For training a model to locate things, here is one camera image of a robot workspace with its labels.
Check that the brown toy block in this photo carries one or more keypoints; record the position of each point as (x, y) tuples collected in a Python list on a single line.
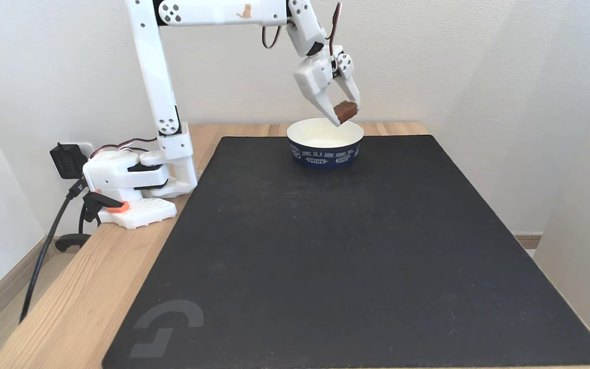
[(345, 111)]

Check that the navy and white paper bowl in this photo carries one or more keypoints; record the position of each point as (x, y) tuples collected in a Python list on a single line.
[(324, 151)]

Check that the black desk mat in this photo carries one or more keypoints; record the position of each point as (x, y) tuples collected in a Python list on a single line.
[(356, 266)]

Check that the black clamp with orange pad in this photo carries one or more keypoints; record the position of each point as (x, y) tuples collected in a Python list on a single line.
[(95, 201)]

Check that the black power adapter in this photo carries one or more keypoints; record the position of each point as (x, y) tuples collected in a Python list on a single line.
[(68, 160)]

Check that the white wall outlet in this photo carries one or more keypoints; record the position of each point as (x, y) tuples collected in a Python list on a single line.
[(87, 149)]

